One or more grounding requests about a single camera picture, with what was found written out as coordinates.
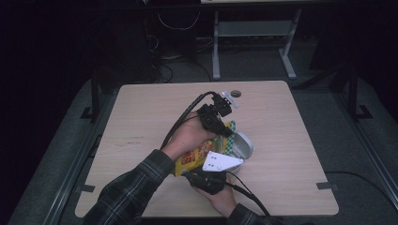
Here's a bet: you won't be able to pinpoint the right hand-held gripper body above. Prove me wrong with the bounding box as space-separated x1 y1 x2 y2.
185 151 245 196

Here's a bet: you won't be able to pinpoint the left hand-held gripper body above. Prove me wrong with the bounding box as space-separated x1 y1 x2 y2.
196 90 240 134

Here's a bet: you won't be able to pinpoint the yellow green spouted refill pouch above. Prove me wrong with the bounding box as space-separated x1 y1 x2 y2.
173 120 237 178

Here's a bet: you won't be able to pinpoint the white lidded plastic container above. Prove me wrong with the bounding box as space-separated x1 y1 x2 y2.
224 130 254 174

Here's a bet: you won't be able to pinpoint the person's right hand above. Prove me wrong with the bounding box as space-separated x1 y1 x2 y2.
193 175 238 219

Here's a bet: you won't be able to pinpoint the person's left hand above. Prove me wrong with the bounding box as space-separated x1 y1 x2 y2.
161 111 218 162

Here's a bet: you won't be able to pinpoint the grey tape strip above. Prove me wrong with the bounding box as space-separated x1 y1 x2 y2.
315 181 340 191
74 184 96 194

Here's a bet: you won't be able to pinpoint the black metal stand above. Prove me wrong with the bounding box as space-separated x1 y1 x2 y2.
346 64 374 123
79 69 101 123

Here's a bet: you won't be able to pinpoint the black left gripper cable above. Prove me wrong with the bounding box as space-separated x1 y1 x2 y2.
160 90 218 151

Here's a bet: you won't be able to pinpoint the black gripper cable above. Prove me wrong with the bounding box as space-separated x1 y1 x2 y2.
160 90 218 151
224 171 272 218

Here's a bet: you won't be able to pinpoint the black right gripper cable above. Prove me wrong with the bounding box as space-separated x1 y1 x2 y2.
224 171 272 218

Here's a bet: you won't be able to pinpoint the black looped floor cables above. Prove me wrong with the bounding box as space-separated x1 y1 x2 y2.
149 54 214 84

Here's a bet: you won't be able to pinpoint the white hanging cable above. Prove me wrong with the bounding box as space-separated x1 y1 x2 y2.
157 10 201 32

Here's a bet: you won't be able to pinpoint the white metal desk frame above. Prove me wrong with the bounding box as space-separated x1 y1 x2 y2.
211 8 303 82

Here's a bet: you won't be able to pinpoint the black cable on floor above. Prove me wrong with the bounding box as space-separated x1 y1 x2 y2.
325 170 398 208

